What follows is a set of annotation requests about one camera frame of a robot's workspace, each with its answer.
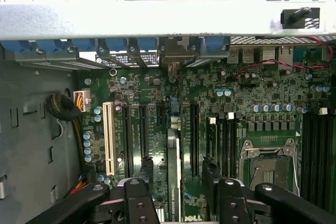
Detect black RAM slot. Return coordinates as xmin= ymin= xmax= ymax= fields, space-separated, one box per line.
xmin=320 ymin=107 xmax=330 ymax=209
xmin=219 ymin=119 xmax=226 ymax=180
xmin=311 ymin=113 xmax=320 ymax=205
xmin=329 ymin=113 xmax=336 ymax=213
xmin=233 ymin=119 xmax=240 ymax=182
xmin=225 ymin=112 xmax=233 ymax=180
xmin=301 ymin=113 xmax=311 ymax=201

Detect CPU socket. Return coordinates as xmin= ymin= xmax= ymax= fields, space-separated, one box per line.
xmin=239 ymin=137 xmax=300 ymax=197

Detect black long expansion slot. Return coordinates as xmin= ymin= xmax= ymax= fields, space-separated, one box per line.
xmin=138 ymin=104 xmax=148 ymax=159
xmin=190 ymin=102 xmax=201 ymax=178
xmin=122 ymin=104 xmax=133 ymax=177

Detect green motherboard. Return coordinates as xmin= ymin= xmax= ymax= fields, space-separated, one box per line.
xmin=76 ymin=45 xmax=336 ymax=224

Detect white expansion slot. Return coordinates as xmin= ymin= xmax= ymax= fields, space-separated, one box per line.
xmin=102 ymin=102 xmax=118 ymax=176

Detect black short expansion slot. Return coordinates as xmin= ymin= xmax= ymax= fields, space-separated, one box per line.
xmin=156 ymin=104 xmax=166 ymax=127

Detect white power connector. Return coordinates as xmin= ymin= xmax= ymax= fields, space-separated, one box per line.
xmin=73 ymin=90 xmax=92 ymax=113

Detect open grey PC case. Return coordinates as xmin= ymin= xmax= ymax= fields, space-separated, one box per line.
xmin=0 ymin=0 xmax=336 ymax=224

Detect braided power cable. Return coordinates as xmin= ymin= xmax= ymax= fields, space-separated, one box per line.
xmin=46 ymin=92 xmax=86 ymax=172

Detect red and black twisted wire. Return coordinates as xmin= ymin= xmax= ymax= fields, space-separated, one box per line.
xmin=232 ymin=36 xmax=334 ymax=80

